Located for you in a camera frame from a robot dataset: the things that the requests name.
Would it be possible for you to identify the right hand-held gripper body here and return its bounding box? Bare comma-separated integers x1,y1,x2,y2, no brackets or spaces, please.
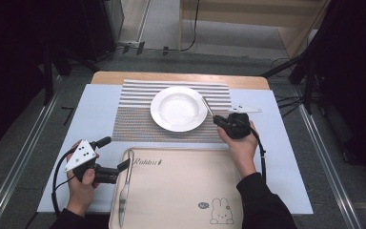
221,104,263,140

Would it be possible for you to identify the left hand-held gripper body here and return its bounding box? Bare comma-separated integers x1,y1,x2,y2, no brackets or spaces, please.
64,138,120,185

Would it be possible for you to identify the silver table knife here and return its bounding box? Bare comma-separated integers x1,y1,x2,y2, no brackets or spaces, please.
118,149,135,228

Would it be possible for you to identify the white deep plate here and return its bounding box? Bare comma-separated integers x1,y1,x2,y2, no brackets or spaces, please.
150,85,209,133

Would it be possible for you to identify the beige plastic tray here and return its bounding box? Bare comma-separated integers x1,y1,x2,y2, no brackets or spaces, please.
109,146,246,229

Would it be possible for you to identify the person's right hand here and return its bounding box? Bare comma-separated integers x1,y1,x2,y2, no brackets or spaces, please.
217,121,260,179

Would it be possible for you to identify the person's left hand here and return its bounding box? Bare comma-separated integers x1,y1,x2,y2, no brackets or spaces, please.
66,141,100,218

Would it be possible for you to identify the white table cover sheet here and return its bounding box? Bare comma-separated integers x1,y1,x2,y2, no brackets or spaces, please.
37,83,315,215

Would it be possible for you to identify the brown striped woven placemat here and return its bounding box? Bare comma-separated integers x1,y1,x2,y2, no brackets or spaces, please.
112,79,234,144

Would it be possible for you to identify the wooden table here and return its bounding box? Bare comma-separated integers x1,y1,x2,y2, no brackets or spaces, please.
90,71,271,91

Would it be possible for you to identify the black tripod stand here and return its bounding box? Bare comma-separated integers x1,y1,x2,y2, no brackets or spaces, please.
260,51,327,115

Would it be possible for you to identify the wooden partition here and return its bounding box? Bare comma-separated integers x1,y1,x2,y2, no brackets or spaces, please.
179,0,332,59

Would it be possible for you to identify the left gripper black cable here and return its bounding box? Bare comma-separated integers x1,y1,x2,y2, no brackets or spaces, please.
51,147,78,218

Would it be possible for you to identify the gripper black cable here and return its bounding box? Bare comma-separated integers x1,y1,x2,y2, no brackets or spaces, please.
243,117,268,184
51,147,78,218

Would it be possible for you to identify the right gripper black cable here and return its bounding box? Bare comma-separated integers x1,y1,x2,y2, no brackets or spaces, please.
243,117,268,184

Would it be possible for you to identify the metal floor rail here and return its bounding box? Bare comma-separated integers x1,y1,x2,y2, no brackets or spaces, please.
0,90,61,229
294,85,364,229

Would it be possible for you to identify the black hanging cable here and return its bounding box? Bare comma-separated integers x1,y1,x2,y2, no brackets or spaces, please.
179,0,201,52

